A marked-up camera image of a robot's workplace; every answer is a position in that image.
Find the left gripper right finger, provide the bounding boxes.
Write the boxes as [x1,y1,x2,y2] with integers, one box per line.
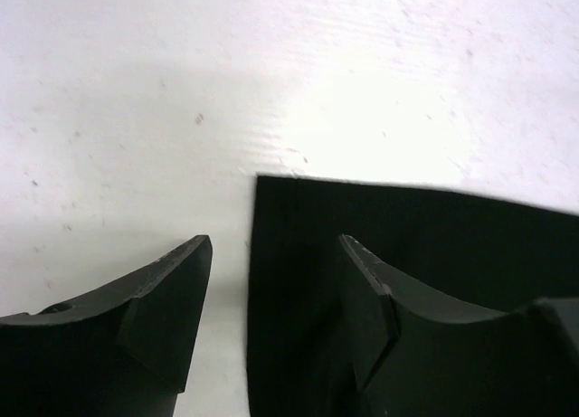
[338,235,578,416]

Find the black tank top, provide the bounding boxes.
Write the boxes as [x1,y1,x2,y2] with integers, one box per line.
[246,175,578,416]

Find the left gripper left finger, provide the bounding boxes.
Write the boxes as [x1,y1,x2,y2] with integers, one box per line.
[1,235,213,416]

